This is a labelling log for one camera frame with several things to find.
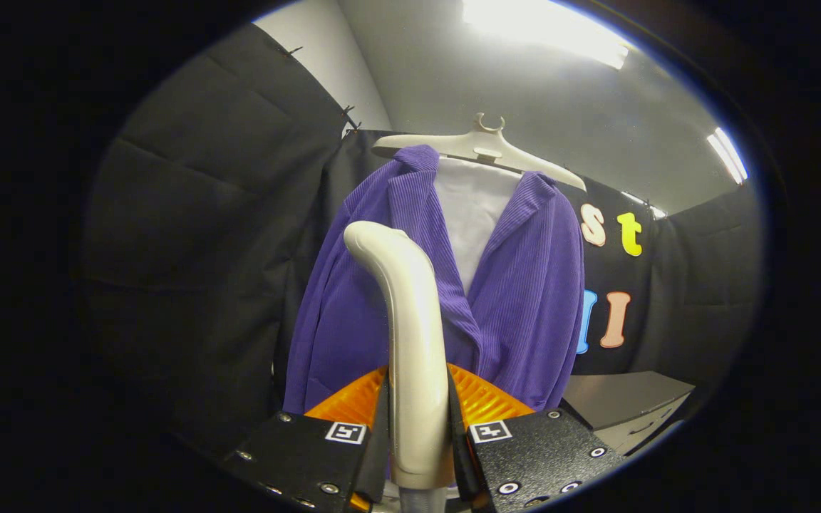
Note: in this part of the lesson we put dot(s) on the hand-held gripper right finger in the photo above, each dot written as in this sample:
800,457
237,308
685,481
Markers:
539,456

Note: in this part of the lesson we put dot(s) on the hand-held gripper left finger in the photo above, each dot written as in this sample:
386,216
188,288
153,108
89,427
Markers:
296,456

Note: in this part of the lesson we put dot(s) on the cream plastic clothes hanger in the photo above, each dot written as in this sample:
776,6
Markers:
482,146

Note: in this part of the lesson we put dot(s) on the grey drawer cabinet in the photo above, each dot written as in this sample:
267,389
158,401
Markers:
617,395

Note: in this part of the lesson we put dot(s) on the long ceiling light strip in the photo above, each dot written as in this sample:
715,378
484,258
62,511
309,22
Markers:
658,211

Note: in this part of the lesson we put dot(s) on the rectangular ceiling light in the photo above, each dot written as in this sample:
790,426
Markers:
730,157

